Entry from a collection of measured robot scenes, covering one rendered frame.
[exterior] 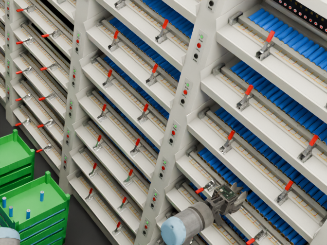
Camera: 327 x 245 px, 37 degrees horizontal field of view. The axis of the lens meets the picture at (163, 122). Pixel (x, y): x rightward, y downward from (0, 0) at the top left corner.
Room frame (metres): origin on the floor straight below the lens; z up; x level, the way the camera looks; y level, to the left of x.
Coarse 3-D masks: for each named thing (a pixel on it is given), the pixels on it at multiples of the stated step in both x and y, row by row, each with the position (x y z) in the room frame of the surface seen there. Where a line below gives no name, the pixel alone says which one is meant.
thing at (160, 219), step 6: (168, 210) 1.46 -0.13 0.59; (174, 210) 1.46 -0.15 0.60; (162, 216) 1.43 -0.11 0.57; (168, 216) 1.44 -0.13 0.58; (156, 222) 1.41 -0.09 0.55; (162, 222) 1.42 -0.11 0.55; (198, 234) 1.37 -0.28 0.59; (192, 240) 1.34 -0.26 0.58; (198, 240) 1.34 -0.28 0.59; (204, 240) 1.34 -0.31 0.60
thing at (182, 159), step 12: (192, 144) 1.47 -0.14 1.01; (180, 156) 1.43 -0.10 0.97; (180, 168) 1.40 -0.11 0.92; (192, 168) 1.39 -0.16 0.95; (192, 180) 1.35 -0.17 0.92; (204, 180) 1.34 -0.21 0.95; (204, 192) 1.31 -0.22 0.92; (228, 216) 1.22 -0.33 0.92; (240, 216) 1.21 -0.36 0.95; (264, 216) 1.22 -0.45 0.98; (240, 228) 1.18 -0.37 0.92; (252, 228) 1.17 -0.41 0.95; (276, 228) 1.18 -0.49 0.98; (264, 240) 1.13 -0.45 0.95
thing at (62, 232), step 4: (64, 228) 1.54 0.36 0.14; (56, 232) 1.55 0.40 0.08; (60, 232) 1.53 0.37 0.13; (64, 232) 1.55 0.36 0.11; (48, 236) 1.51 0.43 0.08; (52, 236) 1.49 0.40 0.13; (56, 236) 1.51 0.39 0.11; (60, 236) 1.53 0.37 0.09; (44, 240) 1.45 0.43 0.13; (48, 240) 1.47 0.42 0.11; (52, 240) 1.49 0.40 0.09; (36, 244) 1.42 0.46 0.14; (40, 244) 1.43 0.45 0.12; (44, 244) 1.45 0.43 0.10
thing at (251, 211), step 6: (192, 156) 1.42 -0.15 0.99; (198, 162) 1.40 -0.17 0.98; (204, 162) 1.40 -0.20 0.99; (204, 168) 1.37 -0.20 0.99; (210, 168) 1.38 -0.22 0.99; (204, 174) 1.36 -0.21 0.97; (210, 174) 1.35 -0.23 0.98; (216, 174) 1.35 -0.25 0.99; (222, 180) 1.33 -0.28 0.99; (228, 186) 1.31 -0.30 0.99; (246, 204) 1.24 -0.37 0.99; (240, 210) 1.22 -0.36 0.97; (246, 210) 1.23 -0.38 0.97; (252, 210) 1.22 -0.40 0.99; (246, 216) 1.20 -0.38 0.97; (252, 216) 1.21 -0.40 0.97; (258, 216) 1.20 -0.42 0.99; (252, 222) 1.18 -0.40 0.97; (258, 222) 1.19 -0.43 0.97; (264, 222) 1.18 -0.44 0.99; (258, 228) 1.16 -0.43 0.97; (270, 228) 1.16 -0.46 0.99; (276, 234) 1.14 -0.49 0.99; (282, 240) 1.12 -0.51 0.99
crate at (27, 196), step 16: (48, 176) 1.66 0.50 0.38; (16, 192) 1.53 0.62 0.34; (32, 192) 1.57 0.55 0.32; (48, 192) 1.60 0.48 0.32; (64, 192) 1.59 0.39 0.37; (0, 208) 1.40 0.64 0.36; (16, 208) 1.46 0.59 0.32; (32, 208) 1.48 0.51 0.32; (48, 208) 1.51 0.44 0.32; (64, 208) 1.53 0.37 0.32; (16, 224) 1.32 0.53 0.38; (32, 224) 1.39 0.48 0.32
